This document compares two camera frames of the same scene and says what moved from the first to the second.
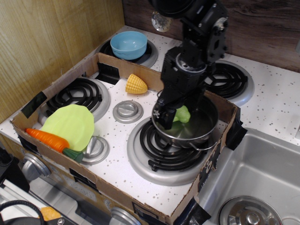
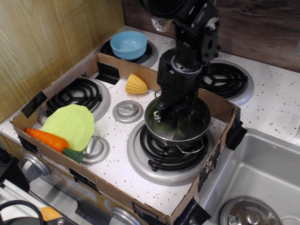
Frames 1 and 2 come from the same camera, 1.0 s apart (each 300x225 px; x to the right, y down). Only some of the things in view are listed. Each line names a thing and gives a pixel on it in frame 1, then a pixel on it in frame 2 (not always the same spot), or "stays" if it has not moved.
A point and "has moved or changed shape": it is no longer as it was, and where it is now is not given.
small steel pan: [197, 132] has moved or changed shape
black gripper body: [180, 86] stays
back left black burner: [147, 60] stays
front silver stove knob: [97, 151] stays
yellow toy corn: [134, 85] stays
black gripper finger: [195, 100] → [188, 106]
